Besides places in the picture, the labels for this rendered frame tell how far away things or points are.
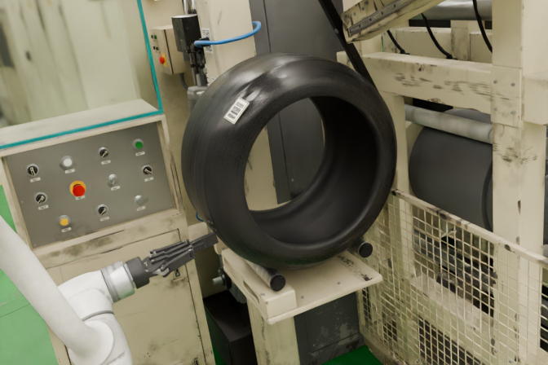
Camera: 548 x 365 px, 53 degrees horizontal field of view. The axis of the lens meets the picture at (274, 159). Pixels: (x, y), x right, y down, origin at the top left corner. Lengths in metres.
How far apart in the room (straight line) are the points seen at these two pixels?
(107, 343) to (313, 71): 0.78
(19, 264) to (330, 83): 0.80
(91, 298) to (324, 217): 0.74
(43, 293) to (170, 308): 1.04
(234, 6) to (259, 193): 0.59
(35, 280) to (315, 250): 0.69
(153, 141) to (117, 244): 0.38
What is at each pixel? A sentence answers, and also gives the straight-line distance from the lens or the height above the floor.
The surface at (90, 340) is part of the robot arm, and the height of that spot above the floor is 1.00.
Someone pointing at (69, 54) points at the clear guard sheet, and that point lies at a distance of 1.87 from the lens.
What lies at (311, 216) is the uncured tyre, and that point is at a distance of 1.73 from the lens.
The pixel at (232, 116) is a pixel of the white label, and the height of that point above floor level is 1.37.
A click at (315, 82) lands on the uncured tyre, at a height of 1.41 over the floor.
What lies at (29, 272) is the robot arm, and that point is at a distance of 1.17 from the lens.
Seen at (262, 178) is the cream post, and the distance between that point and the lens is 1.77.
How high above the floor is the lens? 1.67
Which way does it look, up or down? 19 degrees down
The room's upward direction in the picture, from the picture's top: 8 degrees counter-clockwise
